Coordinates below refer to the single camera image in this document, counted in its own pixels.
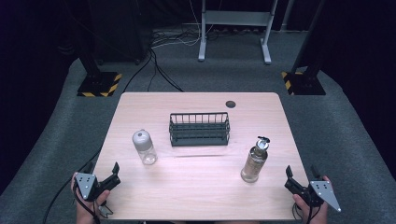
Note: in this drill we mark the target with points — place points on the person's right hand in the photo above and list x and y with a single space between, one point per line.
314 213

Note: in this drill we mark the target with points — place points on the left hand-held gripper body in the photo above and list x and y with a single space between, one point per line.
85 183

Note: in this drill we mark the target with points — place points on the clear jar with grey lid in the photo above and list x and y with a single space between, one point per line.
144 146

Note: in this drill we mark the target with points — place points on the black cabinet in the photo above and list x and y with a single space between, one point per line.
118 28

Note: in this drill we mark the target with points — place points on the black stand with striped base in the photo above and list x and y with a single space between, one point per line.
306 83
99 84

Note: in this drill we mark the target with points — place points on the person's left hand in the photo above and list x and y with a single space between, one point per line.
90 208

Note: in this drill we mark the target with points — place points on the dark round table grommet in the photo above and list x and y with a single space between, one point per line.
230 104

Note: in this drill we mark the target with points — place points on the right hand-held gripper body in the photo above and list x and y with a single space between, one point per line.
322 191

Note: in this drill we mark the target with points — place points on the glass oil bottle metal spout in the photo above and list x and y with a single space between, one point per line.
254 161

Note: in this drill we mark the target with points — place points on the white metal desk frame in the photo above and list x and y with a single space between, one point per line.
236 18

